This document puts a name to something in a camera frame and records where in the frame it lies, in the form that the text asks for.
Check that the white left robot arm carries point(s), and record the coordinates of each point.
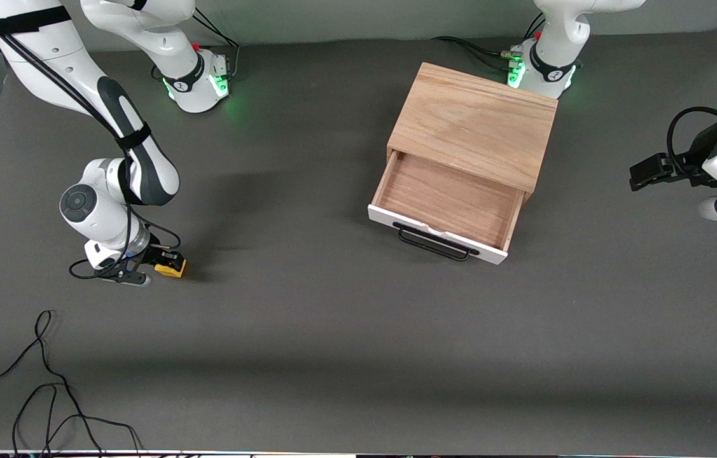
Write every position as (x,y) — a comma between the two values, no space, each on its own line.
(552,38)

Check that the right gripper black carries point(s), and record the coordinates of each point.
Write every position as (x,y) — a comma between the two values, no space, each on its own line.
(153,256)

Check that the wooden drawer with white front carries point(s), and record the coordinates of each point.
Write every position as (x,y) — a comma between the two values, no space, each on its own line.
(447,197)

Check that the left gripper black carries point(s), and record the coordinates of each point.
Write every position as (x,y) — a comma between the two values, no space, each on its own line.
(699,154)

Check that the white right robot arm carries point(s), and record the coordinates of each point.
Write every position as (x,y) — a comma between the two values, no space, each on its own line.
(142,25)

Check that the wooden drawer cabinet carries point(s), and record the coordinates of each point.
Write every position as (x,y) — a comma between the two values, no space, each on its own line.
(473,121)

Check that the yellow wooden cube block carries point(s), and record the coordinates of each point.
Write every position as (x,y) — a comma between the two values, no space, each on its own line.
(170,271)

